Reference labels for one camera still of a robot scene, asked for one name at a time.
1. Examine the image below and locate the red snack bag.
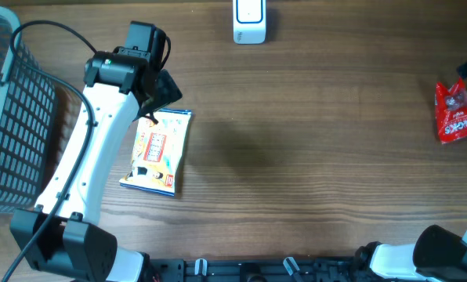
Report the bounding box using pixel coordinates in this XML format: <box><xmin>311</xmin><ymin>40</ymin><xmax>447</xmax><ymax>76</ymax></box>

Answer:
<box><xmin>435</xmin><ymin>78</ymin><xmax>467</xmax><ymax>144</ymax></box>

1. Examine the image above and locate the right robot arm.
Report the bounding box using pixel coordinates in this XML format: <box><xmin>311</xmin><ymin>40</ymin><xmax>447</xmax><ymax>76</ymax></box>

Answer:
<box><xmin>346</xmin><ymin>61</ymin><xmax>467</xmax><ymax>281</ymax></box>

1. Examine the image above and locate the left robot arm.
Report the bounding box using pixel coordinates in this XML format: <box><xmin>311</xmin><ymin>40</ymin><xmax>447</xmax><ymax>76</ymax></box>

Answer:
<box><xmin>10</xmin><ymin>21</ymin><xmax>182</xmax><ymax>281</ymax></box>

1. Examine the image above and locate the white barcode scanner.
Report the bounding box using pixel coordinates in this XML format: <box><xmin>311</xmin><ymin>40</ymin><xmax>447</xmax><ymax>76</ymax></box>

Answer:
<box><xmin>232</xmin><ymin>0</ymin><xmax>266</xmax><ymax>45</ymax></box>

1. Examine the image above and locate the dark grey mesh basket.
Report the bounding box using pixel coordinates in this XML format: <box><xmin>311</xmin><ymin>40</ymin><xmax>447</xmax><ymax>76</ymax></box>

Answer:
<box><xmin>0</xmin><ymin>7</ymin><xmax>57</xmax><ymax>214</ymax></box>

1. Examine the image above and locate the black left camera cable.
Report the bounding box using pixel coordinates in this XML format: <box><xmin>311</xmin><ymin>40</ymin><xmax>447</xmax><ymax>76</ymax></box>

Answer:
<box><xmin>0</xmin><ymin>20</ymin><xmax>100</xmax><ymax>282</ymax></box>

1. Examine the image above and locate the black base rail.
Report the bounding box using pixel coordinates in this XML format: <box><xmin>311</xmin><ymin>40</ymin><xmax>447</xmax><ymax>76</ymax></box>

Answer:
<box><xmin>140</xmin><ymin>257</ymin><xmax>384</xmax><ymax>282</ymax></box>

